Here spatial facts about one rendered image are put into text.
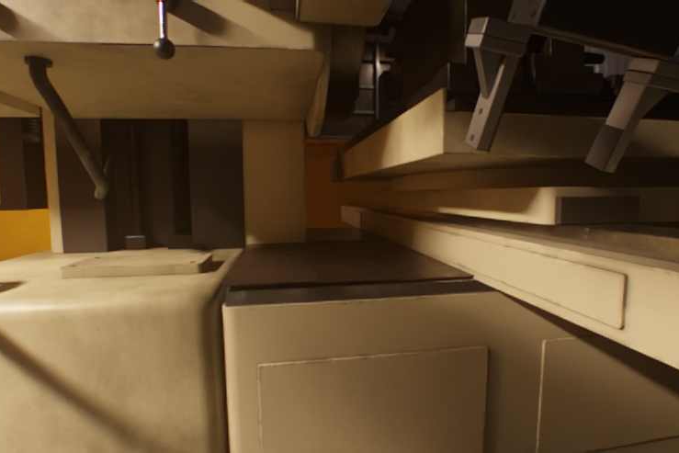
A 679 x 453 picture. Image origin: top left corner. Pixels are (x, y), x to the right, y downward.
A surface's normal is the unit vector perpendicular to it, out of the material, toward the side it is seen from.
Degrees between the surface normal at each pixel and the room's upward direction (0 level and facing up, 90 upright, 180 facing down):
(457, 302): 90
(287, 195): 90
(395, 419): 90
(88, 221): 90
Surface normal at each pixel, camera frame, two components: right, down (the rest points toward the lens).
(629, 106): -0.98, -0.11
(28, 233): 0.15, 0.09
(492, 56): 0.08, 0.48
